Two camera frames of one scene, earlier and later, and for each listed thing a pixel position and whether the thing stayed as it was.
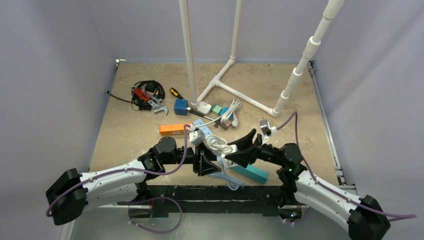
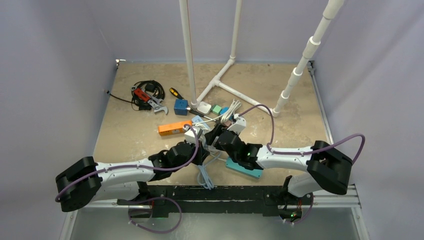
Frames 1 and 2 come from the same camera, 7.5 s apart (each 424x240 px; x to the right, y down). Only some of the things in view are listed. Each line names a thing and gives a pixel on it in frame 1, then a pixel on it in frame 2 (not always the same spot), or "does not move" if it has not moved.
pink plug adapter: x=225 y=125 does not move
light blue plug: x=225 y=109 does not move
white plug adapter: x=204 y=108 does not move
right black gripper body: x=257 y=148 -> x=215 y=138
